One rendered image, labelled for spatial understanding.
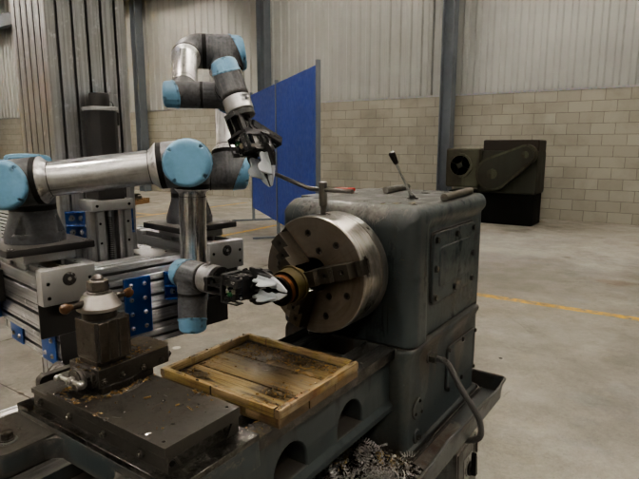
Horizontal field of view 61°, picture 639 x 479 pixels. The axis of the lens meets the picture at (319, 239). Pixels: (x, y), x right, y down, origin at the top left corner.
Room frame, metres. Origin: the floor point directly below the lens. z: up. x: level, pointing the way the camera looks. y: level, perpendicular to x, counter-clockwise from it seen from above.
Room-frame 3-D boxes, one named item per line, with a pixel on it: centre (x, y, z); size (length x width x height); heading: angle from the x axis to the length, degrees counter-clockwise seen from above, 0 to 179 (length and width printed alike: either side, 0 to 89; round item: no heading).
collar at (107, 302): (0.96, 0.41, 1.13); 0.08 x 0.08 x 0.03
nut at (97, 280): (0.96, 0.41, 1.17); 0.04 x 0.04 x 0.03
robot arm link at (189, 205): (1.51, 0.36, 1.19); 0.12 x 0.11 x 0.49; 100
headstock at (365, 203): (1.76, -0.23, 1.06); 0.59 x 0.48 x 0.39; 145
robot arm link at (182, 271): (1.39, 0.34, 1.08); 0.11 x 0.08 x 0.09; 55
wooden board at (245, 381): (1.21, 0.14, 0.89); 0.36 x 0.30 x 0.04; 55
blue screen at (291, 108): (8.21, 0.63, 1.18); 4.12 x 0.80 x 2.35; 18
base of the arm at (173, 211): (1.81, 0.44, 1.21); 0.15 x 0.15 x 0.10
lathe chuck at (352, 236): (1.42, -0.01, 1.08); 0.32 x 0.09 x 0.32; 55
